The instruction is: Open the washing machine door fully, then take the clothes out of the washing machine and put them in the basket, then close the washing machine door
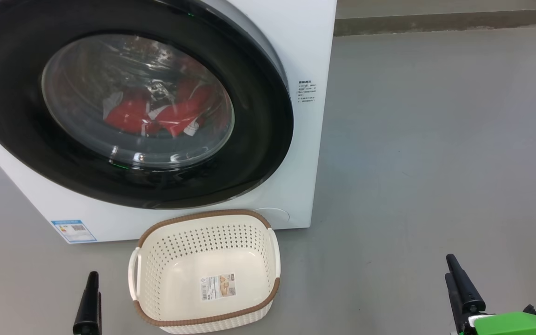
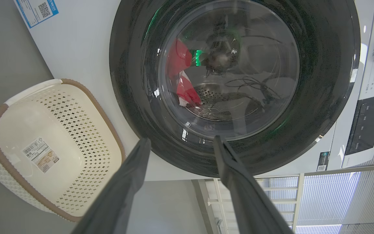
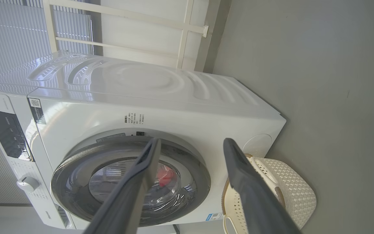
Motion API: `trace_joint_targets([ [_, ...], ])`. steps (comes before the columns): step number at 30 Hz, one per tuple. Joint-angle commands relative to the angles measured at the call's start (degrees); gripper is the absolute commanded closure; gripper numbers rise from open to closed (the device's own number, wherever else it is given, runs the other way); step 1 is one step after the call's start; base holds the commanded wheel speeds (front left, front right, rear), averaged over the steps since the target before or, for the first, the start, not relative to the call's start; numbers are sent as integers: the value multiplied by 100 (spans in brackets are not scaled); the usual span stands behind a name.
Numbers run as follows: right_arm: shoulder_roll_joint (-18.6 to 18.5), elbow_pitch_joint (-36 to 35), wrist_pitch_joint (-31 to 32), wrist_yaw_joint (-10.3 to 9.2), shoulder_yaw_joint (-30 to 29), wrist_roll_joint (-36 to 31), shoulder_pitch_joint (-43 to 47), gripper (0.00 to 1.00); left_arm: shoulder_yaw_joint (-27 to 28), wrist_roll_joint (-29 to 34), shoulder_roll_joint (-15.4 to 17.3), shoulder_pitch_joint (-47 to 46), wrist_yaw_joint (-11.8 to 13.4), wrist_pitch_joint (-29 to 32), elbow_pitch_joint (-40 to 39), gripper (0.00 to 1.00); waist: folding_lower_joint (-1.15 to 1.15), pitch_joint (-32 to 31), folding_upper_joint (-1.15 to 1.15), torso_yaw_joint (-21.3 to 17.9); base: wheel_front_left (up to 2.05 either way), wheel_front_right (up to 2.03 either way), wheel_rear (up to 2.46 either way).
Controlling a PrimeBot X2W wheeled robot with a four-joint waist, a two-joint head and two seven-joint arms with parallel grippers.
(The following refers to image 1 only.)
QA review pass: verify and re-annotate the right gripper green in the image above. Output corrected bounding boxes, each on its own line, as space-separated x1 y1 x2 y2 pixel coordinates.
445 254 536 335

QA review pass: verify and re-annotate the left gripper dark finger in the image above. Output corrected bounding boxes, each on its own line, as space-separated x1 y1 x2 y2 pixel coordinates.
73 271 102 335

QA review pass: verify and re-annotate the red and white garment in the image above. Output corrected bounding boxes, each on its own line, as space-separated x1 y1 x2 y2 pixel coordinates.
103 79 215 138

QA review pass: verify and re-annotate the black round washer door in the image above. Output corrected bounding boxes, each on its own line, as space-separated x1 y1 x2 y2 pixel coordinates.
0 0 294 210

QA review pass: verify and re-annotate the cream perforated basket brown rim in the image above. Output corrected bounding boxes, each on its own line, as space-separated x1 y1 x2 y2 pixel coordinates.
127 209 281 335

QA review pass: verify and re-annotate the white front-load washing machine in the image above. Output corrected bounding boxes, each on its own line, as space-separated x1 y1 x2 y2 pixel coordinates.
0 0 337 244

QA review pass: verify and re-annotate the blue energy label sticker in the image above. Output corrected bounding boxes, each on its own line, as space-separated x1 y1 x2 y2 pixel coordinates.
51 220 97 244

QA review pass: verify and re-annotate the paper product label sticker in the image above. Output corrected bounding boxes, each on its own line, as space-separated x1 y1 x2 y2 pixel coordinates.
201 273 237 301

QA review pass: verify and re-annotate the round white filter cover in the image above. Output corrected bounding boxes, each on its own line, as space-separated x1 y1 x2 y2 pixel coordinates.
254 208 290 223

